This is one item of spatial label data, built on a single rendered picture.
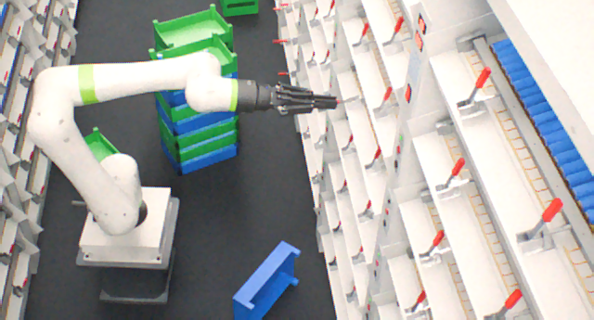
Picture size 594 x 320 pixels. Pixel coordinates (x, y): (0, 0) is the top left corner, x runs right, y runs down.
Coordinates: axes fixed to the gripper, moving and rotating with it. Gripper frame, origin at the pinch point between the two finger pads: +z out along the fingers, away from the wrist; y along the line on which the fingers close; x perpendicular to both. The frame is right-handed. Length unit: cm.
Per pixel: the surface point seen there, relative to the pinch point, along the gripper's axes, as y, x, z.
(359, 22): -12.1, 20.1, 7.6
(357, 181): 12.3, -19.5, 12.9
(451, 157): 62, 41, 5
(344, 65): -15.6, 2.1, 8.5
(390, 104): 24.5, 21.0, 7.7
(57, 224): -39, -108, -82
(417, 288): 64, 1, 11
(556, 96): 93, 80, -7
